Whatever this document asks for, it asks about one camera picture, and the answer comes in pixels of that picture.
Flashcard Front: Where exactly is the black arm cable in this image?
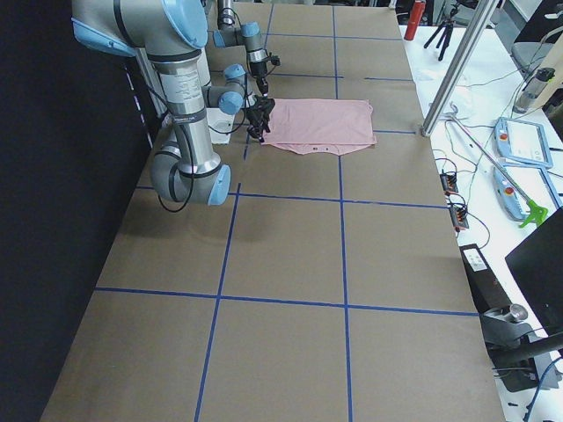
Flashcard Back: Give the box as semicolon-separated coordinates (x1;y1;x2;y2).
147;83;247;213

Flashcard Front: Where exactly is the red cylinder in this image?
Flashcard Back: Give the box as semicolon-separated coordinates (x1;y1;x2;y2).
404;0;426;41

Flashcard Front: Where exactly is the grey usb hub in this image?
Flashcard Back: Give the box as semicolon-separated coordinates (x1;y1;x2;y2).
439;172;458;196
449;204;469;232

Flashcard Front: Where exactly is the black box with label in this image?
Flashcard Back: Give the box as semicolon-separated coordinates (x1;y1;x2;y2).
459;244;512;314

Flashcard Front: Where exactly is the aluminium frame post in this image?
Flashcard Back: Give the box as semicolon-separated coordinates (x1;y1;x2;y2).
421;1;504;136

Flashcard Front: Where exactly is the near teach pendant tablet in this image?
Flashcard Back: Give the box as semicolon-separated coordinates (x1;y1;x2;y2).
494;163;562;222

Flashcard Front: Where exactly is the far teach pendant tablet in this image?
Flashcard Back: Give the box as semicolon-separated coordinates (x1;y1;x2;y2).
494;117;553;169

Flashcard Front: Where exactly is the white grabber tool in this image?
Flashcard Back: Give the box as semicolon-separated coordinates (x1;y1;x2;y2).
443;101;548;228

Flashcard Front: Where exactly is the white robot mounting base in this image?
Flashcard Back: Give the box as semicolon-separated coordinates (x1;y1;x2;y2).
193;43;234;146

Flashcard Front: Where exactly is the clear water bottle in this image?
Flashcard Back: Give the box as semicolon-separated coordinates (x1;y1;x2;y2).
513;67;555;114

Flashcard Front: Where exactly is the teach pendant tablet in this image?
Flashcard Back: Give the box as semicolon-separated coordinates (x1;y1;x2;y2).
494;117;553;169
494;163;562;222

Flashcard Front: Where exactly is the grey USB hub left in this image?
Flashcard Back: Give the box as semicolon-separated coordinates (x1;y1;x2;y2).
439;172;458;196

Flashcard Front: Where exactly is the black monitor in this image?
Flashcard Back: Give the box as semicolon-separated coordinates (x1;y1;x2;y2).
505;209;563;334

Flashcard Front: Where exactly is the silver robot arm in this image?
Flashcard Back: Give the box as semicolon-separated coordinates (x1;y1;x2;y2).
72;1;280;206
213;1;281;98

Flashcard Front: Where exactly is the grey USB hub right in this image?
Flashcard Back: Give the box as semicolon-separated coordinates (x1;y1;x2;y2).
449;204;469;232

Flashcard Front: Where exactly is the pink Snoopy t-shirt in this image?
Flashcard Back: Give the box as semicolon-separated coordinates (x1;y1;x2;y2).
263;98;377;156

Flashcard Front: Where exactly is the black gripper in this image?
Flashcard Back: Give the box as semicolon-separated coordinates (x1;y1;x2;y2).
245;97;275;137
249;51;280;98

